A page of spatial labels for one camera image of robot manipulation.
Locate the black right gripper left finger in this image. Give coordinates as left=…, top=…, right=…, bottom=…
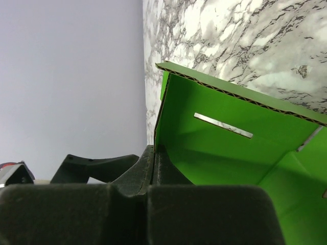
left=111, top=145, right=155, bottom=197

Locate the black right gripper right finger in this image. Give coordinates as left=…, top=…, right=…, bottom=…
left=152, top=146, right=193, bottom=185

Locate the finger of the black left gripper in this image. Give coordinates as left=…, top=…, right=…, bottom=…
left=50, top=154, right=139, bottom=184

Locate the green paper box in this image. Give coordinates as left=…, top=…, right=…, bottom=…
left=154, top=61, right=326, bottom=244

